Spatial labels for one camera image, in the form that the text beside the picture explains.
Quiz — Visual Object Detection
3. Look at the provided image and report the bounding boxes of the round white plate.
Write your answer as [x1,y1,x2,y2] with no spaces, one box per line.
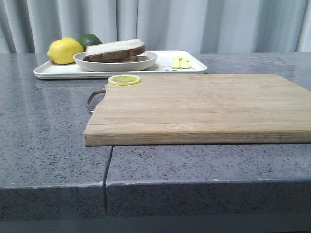
[73,51,158,72]

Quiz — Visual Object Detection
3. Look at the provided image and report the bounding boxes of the white bread slice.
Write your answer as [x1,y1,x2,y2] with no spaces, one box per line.
[83,39,146,62]

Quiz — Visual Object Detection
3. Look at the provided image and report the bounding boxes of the white rectangular bear tray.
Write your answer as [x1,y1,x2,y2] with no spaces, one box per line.
[34,50,207,80]

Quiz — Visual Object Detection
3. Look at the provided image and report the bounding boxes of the yellow lemon slice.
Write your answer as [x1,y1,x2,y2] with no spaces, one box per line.
[108,74,141,86]

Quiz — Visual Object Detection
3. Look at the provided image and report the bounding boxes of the yellow plastic fork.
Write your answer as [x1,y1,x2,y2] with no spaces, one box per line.
[171,56,180,69]

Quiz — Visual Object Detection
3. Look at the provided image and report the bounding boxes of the wooden cutting board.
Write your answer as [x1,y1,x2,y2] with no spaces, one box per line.
[84,74,311,146]

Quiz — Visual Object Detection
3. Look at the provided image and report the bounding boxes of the yellow plastic spoon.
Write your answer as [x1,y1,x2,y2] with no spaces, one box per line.
[180,57,191,69]

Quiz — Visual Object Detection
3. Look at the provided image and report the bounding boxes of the green lime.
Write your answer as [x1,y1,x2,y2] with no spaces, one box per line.
[79,33,102,52]

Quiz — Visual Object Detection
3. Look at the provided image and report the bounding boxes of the grey curtain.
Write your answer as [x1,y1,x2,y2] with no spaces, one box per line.
[0,0,311,53]

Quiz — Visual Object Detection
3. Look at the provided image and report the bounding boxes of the metal cutting board handle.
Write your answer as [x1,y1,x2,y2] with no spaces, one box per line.
[86,87,106,114]

